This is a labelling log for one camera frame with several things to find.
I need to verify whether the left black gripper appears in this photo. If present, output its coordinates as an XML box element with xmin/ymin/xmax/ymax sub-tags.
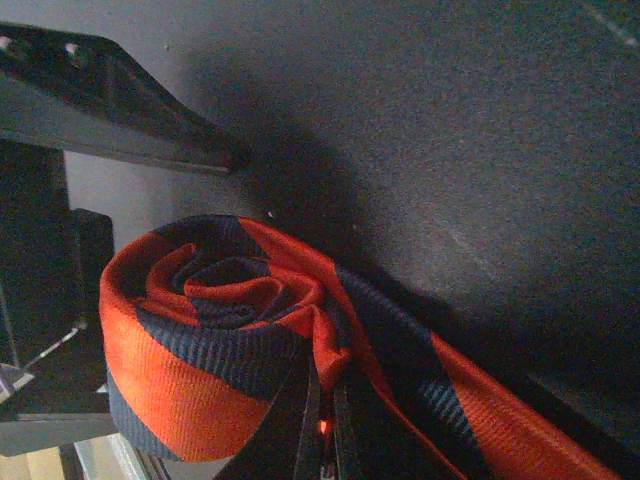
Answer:
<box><xmin>1</xmin><ymin>140</ymin><xmax>115</xmax><ymax>455</ymax></box>

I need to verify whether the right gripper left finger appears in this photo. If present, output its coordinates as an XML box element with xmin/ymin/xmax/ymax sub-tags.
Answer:
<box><xmin>216</xmin><ymin>349</ymin><xmax>322</xmax><ymax>479</ymax></box>

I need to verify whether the orange navy striped tie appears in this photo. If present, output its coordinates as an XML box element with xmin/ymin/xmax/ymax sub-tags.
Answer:
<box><xmin>100</xmin><ymin>215</ymin><xmax>613</xmax><ymax>479</ymax></box>

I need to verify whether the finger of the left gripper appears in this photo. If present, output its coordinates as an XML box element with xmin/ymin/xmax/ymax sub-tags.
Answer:
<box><xmin>1</xmin><ymin>22</ymin><xmax>250</xmax><ymax>174</ymax></box>

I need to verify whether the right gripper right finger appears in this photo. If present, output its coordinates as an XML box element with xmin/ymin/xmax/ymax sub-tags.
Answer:
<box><xmin>332</xmin><ymin>374</ymin><xmax>374</xmax><ymax>479</ymax></box>

